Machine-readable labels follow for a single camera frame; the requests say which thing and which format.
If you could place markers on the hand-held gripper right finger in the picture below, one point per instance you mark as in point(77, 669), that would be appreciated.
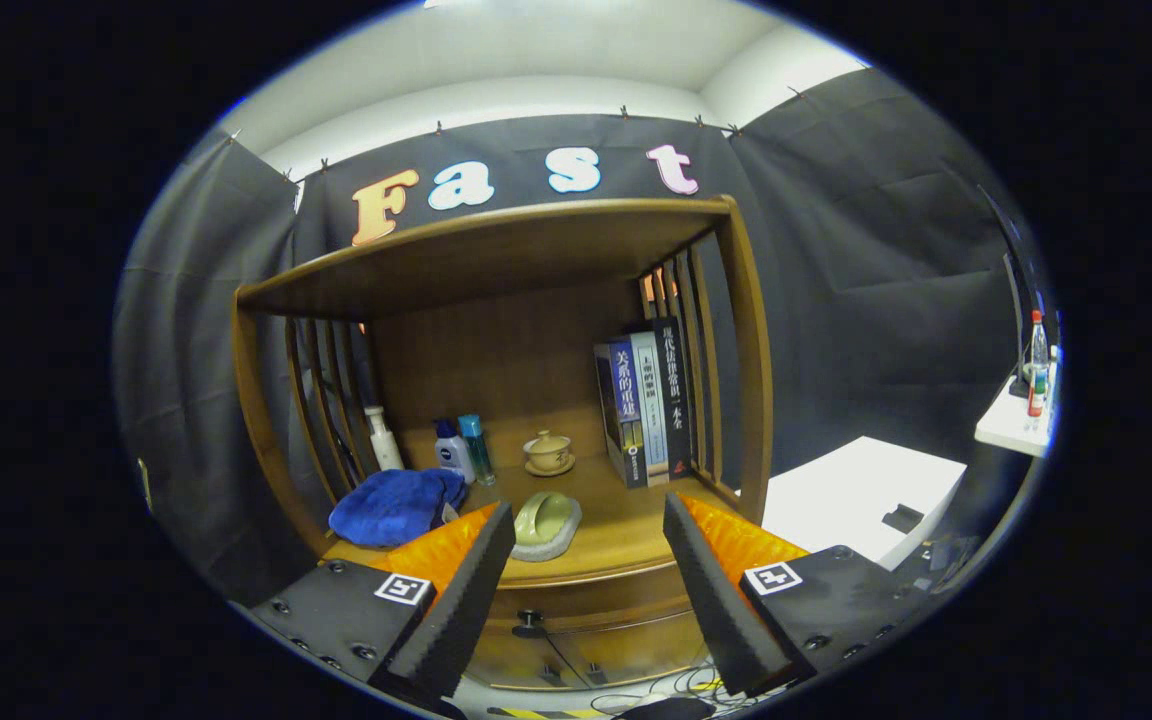
point(716, 610)

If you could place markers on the black spine book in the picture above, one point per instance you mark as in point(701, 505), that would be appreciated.
point(674, 400)

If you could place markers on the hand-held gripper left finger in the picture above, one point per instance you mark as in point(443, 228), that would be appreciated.
point(466, 610)

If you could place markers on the wooden drawer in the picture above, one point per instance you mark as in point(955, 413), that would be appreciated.
point(606, 600)

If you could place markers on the black backdrop cloth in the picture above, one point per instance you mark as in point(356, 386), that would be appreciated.
point(866, 300)

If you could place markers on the person's black shoe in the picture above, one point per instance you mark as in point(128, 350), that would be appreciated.
point(666, 710)

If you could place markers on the yellow black floor tape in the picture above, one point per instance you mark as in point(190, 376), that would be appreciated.
point(546, 714)

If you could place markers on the blue towel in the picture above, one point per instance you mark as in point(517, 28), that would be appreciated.
point(391, 505)

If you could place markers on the white desk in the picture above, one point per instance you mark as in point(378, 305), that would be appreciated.
point(1006, 430)

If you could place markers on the light grey spine book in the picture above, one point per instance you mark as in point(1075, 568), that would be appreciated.
point(651, 400)

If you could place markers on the white bottle blue cap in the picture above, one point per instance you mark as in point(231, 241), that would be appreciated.
point(453, 455)

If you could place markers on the beige lidded teacup with saucer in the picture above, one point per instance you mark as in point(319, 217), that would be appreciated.
point(548, 452)

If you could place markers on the blue spine book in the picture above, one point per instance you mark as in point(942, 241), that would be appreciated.
point(626, 410)

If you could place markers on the white pump bottle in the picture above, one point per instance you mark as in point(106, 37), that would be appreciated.
point(386, 450)

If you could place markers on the small black bracket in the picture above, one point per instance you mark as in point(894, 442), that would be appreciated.
point(903, 518)

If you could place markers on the teal bottle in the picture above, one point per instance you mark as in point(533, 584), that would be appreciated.
point(476, 450)

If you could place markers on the red label water bottle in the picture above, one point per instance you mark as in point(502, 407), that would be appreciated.
point(1037, 370)

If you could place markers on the wooden cabinet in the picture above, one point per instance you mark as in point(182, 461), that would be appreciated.
point(496, 250)

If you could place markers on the wooden countertop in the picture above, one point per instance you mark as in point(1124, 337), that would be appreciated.
point(616, 520)

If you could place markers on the white box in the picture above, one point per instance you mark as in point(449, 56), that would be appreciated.
point(856, 480)

